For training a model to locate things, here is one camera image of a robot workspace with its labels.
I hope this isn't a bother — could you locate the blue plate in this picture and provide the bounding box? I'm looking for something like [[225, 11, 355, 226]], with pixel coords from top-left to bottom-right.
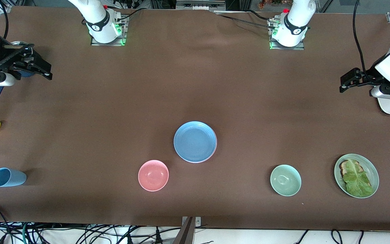
[[174, 121, 217, 163]]

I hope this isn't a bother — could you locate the toast slice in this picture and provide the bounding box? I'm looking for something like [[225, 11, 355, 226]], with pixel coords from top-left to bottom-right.
[[339, 160, 372, 187]]

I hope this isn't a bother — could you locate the green plate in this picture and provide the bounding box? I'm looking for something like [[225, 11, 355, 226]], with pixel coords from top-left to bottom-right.
[[334, 154, 380, 199]]

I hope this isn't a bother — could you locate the green lettuce leaf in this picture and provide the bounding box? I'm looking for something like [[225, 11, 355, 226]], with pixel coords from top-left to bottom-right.
[[342, 159, 373, 198]]

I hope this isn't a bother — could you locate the blue cup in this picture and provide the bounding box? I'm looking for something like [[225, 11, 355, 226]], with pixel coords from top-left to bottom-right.
[[0, 168, 27, 187]]

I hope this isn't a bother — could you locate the green bowl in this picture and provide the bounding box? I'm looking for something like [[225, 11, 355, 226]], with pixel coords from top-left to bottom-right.
[[270, 165, 302, 197]]

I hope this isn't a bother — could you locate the brown table cloth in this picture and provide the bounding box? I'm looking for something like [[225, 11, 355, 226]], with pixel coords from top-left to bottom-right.
[[0, 5, 390, 232]]

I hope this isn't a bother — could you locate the pink bowl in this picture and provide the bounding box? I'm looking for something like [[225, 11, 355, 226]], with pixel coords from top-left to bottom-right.
[[138, 160, 169, 192]]

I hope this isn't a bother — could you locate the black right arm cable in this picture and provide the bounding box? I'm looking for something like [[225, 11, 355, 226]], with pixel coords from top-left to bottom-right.
[[0, 0, 35, 73]]

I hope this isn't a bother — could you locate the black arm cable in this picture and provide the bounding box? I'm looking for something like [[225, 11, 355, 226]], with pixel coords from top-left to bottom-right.
[[0, 0, 35, 73], [352, 0, 367, 74]]

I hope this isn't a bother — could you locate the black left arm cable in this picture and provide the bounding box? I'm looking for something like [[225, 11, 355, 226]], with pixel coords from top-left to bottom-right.
[[352, 0, 367, 74]]

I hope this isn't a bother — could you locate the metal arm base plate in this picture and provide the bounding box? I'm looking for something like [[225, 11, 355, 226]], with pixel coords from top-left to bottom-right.
[[91, 15, 128, 46], [268, 19, 305, 50]]

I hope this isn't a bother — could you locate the black base power cable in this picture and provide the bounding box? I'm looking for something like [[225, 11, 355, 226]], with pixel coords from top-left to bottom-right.
[[115, 7, 145, 26]]

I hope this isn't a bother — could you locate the long black base cable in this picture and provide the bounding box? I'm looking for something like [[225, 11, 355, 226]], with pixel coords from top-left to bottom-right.
[[215, 12, 277, 29]]

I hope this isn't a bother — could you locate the grey metal frame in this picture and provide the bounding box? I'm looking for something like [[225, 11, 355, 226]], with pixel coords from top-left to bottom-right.
[[176, 0, 226, 11]]

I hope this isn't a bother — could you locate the metal table bracket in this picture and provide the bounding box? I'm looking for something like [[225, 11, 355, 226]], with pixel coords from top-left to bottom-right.
[[181, 216, 202, 235]]

